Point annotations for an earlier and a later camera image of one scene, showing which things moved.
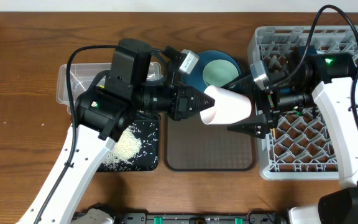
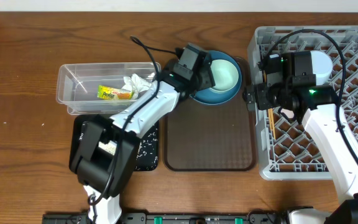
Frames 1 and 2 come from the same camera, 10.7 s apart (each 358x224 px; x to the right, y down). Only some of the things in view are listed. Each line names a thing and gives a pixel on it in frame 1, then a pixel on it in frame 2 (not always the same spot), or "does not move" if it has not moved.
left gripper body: x=175 y=101 -> x=202 y=80
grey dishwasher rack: x=303 y=145 does not move
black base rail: x=255 y=218 does not move
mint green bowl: x=219 y=73 does not move
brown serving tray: x=190 y=145 does not move
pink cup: x=228 y=107 -> x=289 y=113
